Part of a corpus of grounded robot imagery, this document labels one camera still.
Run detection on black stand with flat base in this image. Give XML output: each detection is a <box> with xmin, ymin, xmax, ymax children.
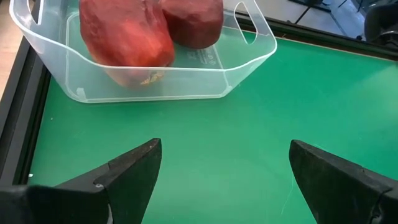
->
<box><xmin>287</xmin><ymin>0</ymin><xmax>332</xmax><ymax>13</ymax></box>

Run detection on small dark red apple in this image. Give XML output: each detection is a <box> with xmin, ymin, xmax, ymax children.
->
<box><xmin>160</xmin><ymin>0</ymin><xmax>224</xmax><ymax>50</ymax></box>

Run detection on large red apple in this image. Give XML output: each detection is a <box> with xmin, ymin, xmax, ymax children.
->
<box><xmin>78</xmin><ymin>0</ymin><xmax>176</xmax><ymax>88</ymax></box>

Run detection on black table frame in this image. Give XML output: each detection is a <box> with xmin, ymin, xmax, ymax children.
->
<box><xmin>0</xmin><ymin>14</ymin><xmax>398</xmax><ymax>187</ymax></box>

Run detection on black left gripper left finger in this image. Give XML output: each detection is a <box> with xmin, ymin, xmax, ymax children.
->
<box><xmin>0</xmin><ymin>138</ymin><xmax>163</xmax><ymax>224</ymax></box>

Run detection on black tripod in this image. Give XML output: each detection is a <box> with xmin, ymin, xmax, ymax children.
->
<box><xmin>294</xmin><ymin>4</ymin><xmax>313</xmax><ymax>25</ymax></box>

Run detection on clear plastic basket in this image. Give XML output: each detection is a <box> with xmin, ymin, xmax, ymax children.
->
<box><xmin>9</xmin><ymin>0</ymin><xmax>278</xmax><ymax>104</ymax></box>

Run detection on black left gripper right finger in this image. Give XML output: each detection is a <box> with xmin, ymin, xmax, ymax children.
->
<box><xmin>288</xmin><ymin>139</ymin><xmax>398</xmax><ymax>224</ymax></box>

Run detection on black chair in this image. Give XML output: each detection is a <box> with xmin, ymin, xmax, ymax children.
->
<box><xmin>363</xmin><ymin>2</ymin><xmax>398</xmax><ymax>47</ymax></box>

